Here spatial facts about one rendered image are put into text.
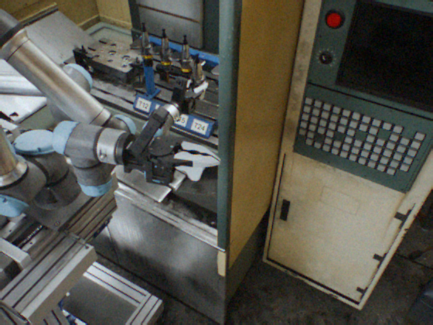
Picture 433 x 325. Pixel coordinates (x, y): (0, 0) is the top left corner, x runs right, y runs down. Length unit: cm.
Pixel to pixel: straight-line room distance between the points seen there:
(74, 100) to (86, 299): 142
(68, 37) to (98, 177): 227
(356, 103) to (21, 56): 100
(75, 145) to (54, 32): 232
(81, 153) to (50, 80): 20
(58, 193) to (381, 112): 105
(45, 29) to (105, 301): 191
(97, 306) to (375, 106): 160
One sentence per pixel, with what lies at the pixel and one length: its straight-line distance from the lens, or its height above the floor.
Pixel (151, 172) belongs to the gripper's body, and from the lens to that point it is 84.
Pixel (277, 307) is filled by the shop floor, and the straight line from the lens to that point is 240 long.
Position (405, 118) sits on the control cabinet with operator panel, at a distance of 142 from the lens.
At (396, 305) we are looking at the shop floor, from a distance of 259.
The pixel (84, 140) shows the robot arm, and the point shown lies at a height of 159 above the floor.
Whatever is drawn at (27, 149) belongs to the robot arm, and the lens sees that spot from 121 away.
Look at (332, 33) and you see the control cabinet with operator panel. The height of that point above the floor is 155.
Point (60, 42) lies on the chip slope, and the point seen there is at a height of 76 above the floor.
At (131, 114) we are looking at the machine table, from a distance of 211.
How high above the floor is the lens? 215
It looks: 45 degrees down
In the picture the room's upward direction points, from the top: straight up
